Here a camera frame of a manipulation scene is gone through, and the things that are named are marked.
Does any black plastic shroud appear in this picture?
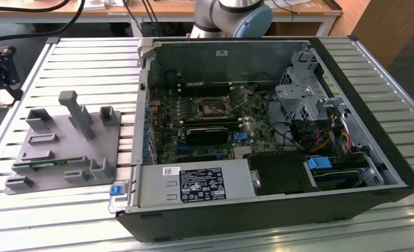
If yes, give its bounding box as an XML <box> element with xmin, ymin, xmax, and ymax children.
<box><xmin>246</xmin><ymin>151</ymin><xmax>320</xmax><ymax>196</ymax></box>

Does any thick black cable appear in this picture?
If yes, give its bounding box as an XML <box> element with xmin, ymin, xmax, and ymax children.
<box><xmin>0</xmin><ymin>0</ymin><xmax>87</xmax><ymax>46</ymax></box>
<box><xmin>0</xmin><ymin>0</ymin><xmax>71</xmax><ymax>12</ymax></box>

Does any wooden cabinet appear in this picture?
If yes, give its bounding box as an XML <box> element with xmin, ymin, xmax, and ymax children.
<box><xmin>328</xmin><ymin>0</ymin><xmax>414</xmax><ymax>69</ymax></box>

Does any blue disk carrier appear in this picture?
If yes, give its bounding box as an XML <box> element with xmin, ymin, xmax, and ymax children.
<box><xmin>306</xmin><ymin>155</ymin><xmax>334</xmax><ymax>172</ymax></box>

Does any black installed RAM stick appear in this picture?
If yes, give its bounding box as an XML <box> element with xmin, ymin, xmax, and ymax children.
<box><xmin>183</xmin><ymin>118</ymin><xmax>239</xmax><ymax>129</ymax></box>

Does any grey plastic parts rack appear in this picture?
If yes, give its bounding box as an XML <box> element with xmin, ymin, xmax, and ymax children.
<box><xmin>3</xmin><ymin>90</ymin><xmax>123</xmax><ymax>195</ymax></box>

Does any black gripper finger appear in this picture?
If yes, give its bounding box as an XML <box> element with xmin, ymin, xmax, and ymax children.
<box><xmin>2</xmin><ymin>46</ymin><xmax>23</xmax><ymax>101</ymax></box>

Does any beige case bracket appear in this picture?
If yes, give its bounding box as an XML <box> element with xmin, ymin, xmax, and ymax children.
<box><xmin>136</xmin><ymin>38</ymin><xmax>158</xmax><ymax>60</ymax></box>

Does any green motherboard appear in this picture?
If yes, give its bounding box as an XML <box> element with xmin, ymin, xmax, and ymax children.
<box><xmin>144</xmin><ymin>85</ymin><xmax>283</xmax><ymax>164</ymax></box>

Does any coloured power wire bundle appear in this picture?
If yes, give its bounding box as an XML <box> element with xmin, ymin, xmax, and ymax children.
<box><xmin>315</xmin><ymin>112</ymin><xmax>354</xmax><ymax>156</ymax></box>

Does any green RAM stick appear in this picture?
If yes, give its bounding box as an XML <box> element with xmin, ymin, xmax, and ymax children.
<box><xmin>27</xmin><ymin>156</ymin><xmax>84</xmax><ymax>168</ymax></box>

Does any black wire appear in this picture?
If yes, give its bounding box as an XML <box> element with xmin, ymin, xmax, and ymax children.
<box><xmin>267</xmin><ymin>91</ymin><xmax>300</xmax><ymax>149</ymax></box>

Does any blue case latch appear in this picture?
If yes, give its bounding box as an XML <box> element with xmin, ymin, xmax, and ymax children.
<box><xmin>108</xmin><ymin>184</ymin><xmax>124</xmax><ymax>198</ymax></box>

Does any wooden desk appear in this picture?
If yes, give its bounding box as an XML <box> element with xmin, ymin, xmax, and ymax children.
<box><xmin>0</xmin><ymin>0</ymin><xmax>343</xmax><ymax>37</ymax></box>

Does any silver chipset heatsink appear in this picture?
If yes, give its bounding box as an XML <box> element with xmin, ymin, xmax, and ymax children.
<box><xmin>232</xmin><ymin>146</ymin><xmax>252</xmax><ymax>159</ymax></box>

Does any CPU socket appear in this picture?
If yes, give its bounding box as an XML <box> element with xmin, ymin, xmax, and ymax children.
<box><xmin>196</xmin><ymin>97</ymin><xmax>236</xmax><ymax>119</ymax></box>

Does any silver metal drive cage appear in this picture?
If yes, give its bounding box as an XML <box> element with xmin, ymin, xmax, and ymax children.
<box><xmin>274</xmin><ymin>49</ymin><xmax>338</xmax><ymax>124</ymax></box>

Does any black open PC case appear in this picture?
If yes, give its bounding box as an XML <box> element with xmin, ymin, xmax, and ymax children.
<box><xmin>107</xmin><ymin>36</ymin><xmax>414</xmax><ymax>244</ymax></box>

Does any black graphics card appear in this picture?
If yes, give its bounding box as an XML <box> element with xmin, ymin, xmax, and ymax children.
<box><xmin>184</xmin><ymin>126</ymin><xmax>230</xmax><ymax>145</ymax></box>

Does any silver power supply with label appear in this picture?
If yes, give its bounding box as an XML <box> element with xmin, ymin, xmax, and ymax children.
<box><xmin>135</xmin><ymin>160</ymin><xmax>258</xmax><ymax>208</ymax></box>

